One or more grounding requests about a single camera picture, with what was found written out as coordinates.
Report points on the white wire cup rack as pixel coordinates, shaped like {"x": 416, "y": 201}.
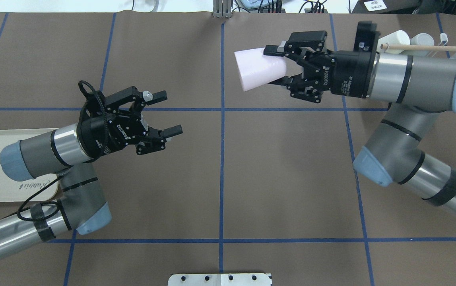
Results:
{"x": 414, "y": 50}

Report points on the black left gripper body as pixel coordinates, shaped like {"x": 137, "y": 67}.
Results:
{"x": 101, "y": 140}

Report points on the pale green plastic cup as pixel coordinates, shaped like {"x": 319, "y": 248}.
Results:
{"x": 398, "y": 37}

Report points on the grey plastic cup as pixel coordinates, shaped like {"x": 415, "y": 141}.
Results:
{"x": 422, "y": 39}

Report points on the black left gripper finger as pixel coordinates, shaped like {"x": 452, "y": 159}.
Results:
{"x": 171, "y": 132}
{"x": 154, "y": 98}

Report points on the black box with label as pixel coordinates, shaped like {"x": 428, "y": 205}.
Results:
{"x": 385, "y": 6}

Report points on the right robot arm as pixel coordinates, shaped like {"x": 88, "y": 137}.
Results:
{"x": 417, "y": 88}

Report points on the pink plastic cup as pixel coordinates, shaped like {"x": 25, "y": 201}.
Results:
{"x": 256, "y": 69}

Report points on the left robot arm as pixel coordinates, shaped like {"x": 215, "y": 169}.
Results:
{"x": 54, "y": 167}

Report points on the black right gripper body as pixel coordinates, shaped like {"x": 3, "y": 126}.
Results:
{"x": 351, "y": 74}

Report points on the aluminium frame post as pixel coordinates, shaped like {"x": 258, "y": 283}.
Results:
{"x": 222, "y": 8}

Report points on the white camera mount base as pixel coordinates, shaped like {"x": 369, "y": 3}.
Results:
{"x": 221, "y": 279}

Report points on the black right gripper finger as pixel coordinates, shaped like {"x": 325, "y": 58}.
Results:
{"x": 284, "y": 81}
{"x": 274, "y": 50}

